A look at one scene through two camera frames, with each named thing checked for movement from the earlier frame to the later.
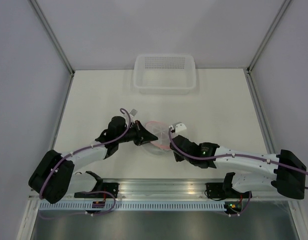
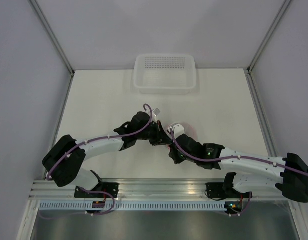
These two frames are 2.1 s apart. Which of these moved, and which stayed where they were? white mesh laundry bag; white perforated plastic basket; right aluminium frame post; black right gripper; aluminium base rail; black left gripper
Moved: black left gripper; white mesh laundry bag
Stayed: right aluminium frame post; white perforated plastic basket; black right gripper; aluminium base rail
